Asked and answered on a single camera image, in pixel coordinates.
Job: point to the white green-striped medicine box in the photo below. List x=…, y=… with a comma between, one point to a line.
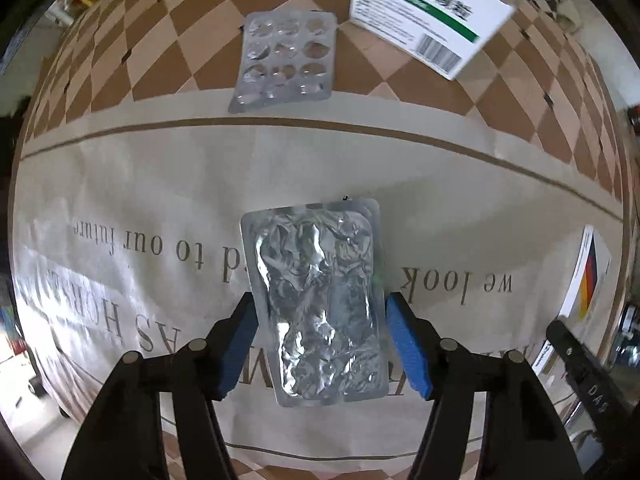
x=430, y=25

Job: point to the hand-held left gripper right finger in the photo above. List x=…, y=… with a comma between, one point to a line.
x=407, y=345

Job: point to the white box with flag print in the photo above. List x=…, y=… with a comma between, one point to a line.
x=587, y=270

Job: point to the silver foil blister pack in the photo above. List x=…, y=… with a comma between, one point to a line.
x=315, y=285

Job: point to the clear pill blister pack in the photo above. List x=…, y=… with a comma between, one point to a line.
x=282, y=60

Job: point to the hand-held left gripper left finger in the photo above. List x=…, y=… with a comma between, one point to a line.
x=235, y=345

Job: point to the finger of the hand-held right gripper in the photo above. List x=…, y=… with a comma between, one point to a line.
x=562, y=340

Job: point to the brown checked printed tablecloth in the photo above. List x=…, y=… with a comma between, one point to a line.
x=150, y=175

